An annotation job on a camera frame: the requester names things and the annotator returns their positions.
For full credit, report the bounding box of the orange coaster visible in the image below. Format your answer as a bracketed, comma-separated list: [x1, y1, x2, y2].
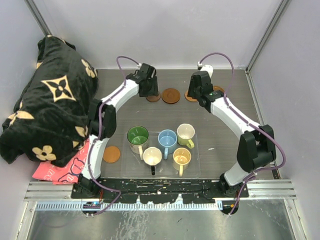
[184, 90, 197, 102]
[103, 146, 121, 164]

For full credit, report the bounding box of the green interior mug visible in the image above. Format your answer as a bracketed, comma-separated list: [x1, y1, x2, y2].
[126, 126, 149, 161]

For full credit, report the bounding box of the pink printed cloth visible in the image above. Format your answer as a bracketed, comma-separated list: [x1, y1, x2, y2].
[32, 139, 90, 185]

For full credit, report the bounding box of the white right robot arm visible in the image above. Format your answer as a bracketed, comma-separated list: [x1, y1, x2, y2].
[187, 70, 276, 197]

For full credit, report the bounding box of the yellow mug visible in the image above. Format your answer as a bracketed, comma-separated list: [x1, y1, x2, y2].
[172, 147, 192, 177]

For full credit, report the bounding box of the brown ringed wooden coaster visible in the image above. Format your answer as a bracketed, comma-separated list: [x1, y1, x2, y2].
[161, 88, 181, 104]

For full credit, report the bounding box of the olive green white mug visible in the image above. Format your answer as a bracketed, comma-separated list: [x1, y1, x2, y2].
[176, 123, 196, 149]

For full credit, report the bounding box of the dark brown coaster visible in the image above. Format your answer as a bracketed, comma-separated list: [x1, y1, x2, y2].
[146, 93, 161, 103]

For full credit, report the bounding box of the white mug black handle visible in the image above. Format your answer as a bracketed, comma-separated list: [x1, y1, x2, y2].
[143, 147, 162, 176]

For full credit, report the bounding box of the light brown ringed coaster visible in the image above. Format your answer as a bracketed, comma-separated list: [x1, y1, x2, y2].
[213, 85, 225, 95]

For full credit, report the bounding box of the clear plastic tray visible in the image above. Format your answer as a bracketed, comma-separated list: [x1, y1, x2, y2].
[120, 135, 201, 179]

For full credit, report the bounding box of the blue mug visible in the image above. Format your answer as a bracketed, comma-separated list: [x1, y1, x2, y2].
[157, 129, 178, 160]

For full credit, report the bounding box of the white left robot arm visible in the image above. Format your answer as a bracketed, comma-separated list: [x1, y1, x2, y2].
[77, 63, 159, 198]

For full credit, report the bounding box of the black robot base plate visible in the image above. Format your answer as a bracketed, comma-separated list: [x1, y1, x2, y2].
[71, 176, 250, 205]

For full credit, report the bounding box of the black floral plush blanket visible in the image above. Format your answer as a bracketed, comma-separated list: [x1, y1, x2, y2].
[0, 35, 99, 167]

